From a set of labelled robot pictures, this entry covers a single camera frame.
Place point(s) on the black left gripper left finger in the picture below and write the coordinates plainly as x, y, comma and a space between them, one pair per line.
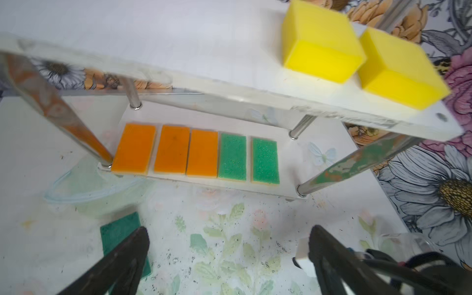
119, 271

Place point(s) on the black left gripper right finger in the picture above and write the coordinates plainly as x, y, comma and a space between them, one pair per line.
337, 267

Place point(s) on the light green sponge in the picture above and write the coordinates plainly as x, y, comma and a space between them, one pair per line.
233, 157
265, 162

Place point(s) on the yellow sponge block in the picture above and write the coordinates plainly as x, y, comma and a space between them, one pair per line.
320, 42

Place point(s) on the white two-tier metal shelf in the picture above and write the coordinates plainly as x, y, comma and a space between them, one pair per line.
231, 49

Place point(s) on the dark green scouring sponge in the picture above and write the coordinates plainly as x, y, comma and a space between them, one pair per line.
115, 232

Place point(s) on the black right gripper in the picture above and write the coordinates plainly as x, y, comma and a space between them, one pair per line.
430, 273

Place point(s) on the yellow sponge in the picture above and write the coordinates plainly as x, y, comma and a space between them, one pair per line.
400, 71

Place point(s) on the orange sponge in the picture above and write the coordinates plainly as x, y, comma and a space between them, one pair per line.
172, 153
134, 150
203, 154

